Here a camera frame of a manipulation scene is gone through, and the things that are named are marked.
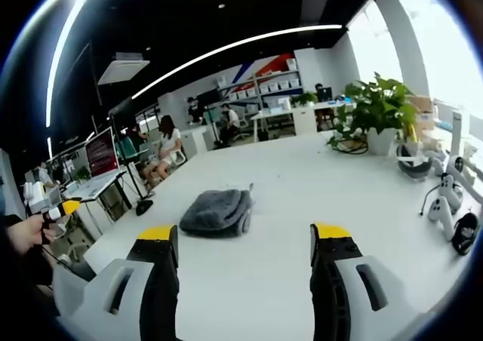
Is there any grey fluffy towel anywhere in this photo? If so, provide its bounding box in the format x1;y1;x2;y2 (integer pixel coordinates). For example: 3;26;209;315
179;189;256;238

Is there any person's left hand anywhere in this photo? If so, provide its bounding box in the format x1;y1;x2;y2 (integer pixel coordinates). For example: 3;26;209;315
5;215;49;255

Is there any white monitor desk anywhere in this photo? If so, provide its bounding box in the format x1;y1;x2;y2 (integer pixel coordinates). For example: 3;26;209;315
62;169;134;237

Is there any monitor with red screen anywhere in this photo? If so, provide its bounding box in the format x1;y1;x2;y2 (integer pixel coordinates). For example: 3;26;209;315
84;126;121;179

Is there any white plastic chair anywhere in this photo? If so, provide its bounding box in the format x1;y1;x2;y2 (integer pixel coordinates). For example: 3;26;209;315
165;148;189;169

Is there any white game controller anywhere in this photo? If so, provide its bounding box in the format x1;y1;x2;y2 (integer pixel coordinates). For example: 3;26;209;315
427;196;456;242
437;173;463;212

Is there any black pouch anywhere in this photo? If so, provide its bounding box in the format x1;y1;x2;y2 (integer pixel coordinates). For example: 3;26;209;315
451;212;480;257

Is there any white and black headset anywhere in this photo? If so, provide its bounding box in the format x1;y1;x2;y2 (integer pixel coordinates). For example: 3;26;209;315
395;144;433;180

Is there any ceiling air conditioner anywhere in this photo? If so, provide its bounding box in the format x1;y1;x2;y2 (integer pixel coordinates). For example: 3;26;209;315
97;52;151;86

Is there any long ceiling light strip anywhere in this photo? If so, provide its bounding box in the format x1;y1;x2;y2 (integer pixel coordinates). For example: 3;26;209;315
45;0;103;129
131;23;343;100

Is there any white plant pot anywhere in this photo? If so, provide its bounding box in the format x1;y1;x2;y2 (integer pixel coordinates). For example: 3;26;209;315
366;127;398;156

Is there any white background desk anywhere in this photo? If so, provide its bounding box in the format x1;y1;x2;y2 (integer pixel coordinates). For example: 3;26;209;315
251;103;340;143

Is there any green leafy plant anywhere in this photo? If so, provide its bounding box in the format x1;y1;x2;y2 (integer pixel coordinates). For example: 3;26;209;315
326;72;420;154

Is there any shelf with white storage boxes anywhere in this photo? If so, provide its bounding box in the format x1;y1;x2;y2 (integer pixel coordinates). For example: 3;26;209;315
217;58;305;110

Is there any thin black cable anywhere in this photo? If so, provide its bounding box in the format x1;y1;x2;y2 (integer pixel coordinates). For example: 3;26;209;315
41;242;94;282

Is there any grey gooseneck cable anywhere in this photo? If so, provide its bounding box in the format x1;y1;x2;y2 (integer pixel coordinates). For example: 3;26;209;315
420;183;443;217

